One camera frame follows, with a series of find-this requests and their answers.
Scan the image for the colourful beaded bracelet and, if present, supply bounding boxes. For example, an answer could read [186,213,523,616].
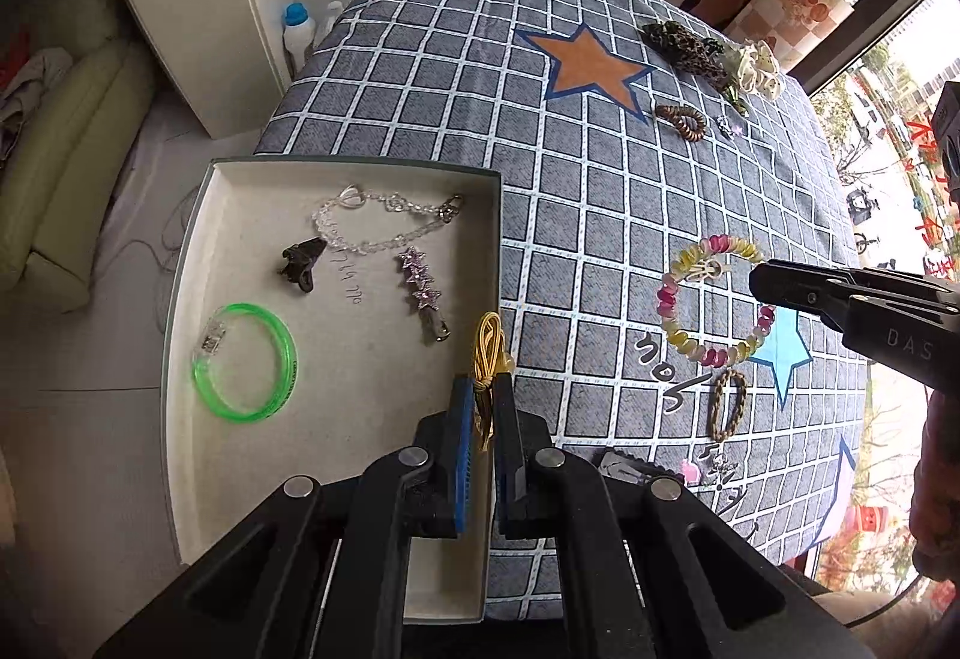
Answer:
[655,233,778,370]

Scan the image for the small black claw clip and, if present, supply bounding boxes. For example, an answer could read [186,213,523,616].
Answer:
[278,237,327,294]

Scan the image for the black scalloped hair clip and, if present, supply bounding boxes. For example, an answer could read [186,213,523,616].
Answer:
[599,450,685,485]

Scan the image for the small silver ring charm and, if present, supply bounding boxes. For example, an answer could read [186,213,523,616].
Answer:
[715,116,745,141]

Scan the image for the green plastic bangle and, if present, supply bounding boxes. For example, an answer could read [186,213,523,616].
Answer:
[190,302,298,423]

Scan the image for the cream fabric flower scrunchie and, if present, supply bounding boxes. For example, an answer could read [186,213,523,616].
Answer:
[721,40,786,116]

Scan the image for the cream leather sofa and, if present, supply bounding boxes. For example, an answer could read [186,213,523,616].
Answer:
[2,38,155,313]

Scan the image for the yellow cord hair tie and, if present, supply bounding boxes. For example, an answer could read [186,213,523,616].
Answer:
[470,309,516,452]

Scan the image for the silver crystal chain bracelet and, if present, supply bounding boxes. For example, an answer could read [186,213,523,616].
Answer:
[310,181,467,257]

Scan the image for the small silver rhinestone clip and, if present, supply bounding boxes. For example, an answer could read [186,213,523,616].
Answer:
[697,443,739,490]

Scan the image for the blue checked tablecloth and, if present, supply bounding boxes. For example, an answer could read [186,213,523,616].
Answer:
[260,0,867,563]

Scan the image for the patterned gift bag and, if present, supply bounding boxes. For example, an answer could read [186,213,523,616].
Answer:
[724,0,853,71]

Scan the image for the white bottle blue cap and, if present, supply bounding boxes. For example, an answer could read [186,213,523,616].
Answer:
[283,1,316,76]

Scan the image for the purple star hair clip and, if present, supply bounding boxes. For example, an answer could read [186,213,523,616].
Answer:
[397,245,451,342]

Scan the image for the leopard print scrunchie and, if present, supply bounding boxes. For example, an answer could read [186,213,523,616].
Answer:
[640,21,732,92]

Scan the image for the tangled floor cables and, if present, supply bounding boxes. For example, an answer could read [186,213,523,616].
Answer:
[110,185,205,331]

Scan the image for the white jewelry tray box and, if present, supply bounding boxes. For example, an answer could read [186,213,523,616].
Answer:
[161,154,505,624]

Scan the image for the brown braided hair tie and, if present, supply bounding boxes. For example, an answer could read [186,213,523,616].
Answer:
[706,366,751,445]

